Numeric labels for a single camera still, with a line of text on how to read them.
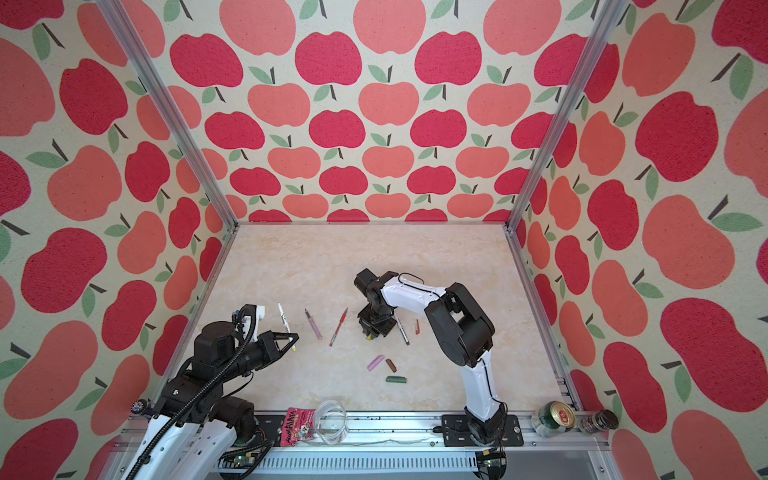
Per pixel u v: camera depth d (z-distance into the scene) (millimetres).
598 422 684
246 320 665
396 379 822
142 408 595
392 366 843
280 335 690
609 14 694
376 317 796
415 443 736
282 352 674
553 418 671
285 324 729
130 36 732
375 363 859
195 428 500
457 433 731
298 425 744
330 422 779
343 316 956
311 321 940
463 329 508
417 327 930
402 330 907
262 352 635
